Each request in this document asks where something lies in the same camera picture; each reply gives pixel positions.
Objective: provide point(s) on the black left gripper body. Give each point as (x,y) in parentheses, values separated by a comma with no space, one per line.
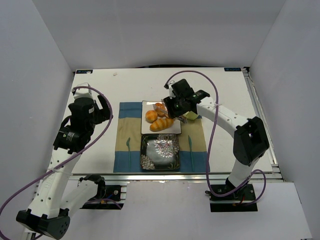
(100,113)

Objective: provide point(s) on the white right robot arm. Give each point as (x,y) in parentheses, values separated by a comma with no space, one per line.
(250,141)

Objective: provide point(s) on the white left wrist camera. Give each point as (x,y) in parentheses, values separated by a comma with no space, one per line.
(81,93)

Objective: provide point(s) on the green plastic fork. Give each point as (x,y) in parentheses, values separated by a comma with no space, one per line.
(129,152)

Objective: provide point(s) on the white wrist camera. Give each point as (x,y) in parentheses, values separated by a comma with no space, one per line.
(170,90)
(81,93)

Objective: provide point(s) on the blue and beige placemat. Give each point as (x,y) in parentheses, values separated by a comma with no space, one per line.
(129,125)

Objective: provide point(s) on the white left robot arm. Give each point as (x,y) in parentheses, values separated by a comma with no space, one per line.
(50,213)

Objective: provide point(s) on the metal serving tongs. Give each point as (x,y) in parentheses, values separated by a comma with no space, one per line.
(180,118)

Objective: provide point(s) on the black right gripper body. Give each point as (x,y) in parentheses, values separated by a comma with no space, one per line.
(171,110)

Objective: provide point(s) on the round bread roll top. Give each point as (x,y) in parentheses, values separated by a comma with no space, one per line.
(160,108)

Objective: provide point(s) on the green plastic knife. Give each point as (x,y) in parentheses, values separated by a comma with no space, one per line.
(191,153)

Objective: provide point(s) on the long striped bread loaf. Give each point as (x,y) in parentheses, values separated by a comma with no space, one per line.
(161,124)

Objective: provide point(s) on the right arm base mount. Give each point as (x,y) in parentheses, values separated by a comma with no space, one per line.
(239,201)

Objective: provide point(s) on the pale yellow mug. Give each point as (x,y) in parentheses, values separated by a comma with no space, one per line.
(190,115)

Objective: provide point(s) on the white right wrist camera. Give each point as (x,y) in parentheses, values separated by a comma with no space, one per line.
(170,90)

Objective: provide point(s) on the round bread roll left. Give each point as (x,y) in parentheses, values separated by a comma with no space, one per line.
(151,116)

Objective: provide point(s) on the black floral square plate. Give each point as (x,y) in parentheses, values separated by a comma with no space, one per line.
(160,152)

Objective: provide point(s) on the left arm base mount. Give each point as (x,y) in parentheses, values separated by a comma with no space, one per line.
(108,197)

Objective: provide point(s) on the white square plate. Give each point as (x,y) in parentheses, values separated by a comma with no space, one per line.
(175,128)

